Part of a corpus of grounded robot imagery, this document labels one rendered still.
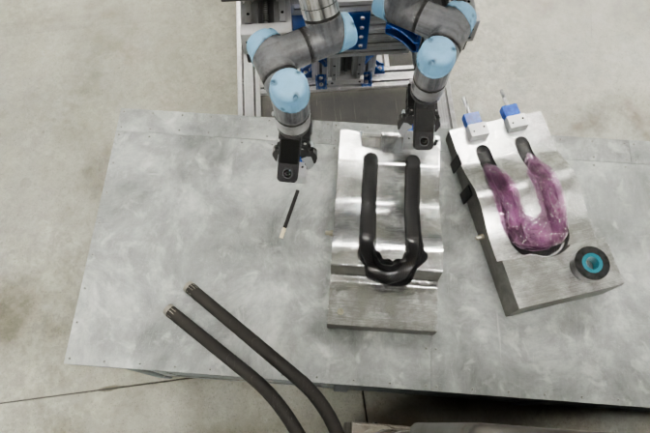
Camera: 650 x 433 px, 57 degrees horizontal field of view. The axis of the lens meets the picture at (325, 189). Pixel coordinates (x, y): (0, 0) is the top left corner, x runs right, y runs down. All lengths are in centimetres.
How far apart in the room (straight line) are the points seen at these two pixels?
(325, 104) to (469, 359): 124
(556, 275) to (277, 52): 82
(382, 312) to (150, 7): 203
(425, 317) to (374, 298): 13
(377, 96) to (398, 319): 118
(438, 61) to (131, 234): 89
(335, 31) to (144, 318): 83
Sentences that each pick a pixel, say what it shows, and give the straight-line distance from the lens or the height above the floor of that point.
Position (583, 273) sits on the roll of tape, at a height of 95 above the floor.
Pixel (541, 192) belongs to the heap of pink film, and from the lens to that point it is 155.
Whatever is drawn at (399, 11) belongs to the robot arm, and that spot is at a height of 124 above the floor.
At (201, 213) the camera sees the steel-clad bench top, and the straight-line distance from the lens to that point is 160.
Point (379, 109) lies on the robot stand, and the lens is 238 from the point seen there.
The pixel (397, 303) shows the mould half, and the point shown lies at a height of 86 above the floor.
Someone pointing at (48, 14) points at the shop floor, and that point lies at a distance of 316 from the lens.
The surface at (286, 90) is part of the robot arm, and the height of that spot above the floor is 130.
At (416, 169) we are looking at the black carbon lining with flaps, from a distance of 153.
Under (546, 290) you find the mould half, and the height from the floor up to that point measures 91.
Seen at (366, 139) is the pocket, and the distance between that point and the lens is 158.
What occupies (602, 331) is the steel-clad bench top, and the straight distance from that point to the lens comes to 164.
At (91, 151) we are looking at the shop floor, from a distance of 270.
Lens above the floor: 228
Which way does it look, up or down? 69 degrees down
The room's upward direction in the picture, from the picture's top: straight up
